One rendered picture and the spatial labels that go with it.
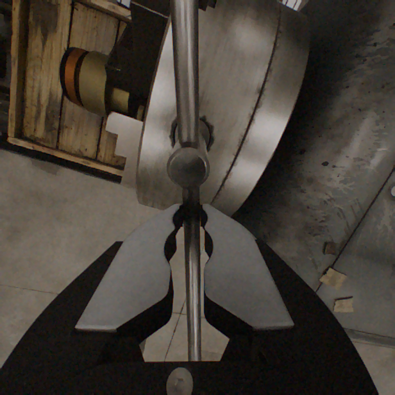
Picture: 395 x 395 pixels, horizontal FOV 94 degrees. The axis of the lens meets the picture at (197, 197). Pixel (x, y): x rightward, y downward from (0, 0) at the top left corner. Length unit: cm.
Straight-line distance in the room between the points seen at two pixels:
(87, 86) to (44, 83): 32
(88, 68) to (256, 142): 24
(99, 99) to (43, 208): 160
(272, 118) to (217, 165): 6
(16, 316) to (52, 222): 111
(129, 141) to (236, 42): 20
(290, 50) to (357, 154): 11
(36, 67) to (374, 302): 76
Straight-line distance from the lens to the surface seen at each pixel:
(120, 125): 32
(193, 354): 20
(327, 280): 26
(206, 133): 18
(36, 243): 206
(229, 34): 20
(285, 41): 23
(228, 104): 18
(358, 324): 34
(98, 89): 32
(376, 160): 23
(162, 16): 23
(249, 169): 19
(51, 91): 62
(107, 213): 165
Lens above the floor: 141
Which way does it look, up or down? 72 degrees down
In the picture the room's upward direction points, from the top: 168 degrees clockwise
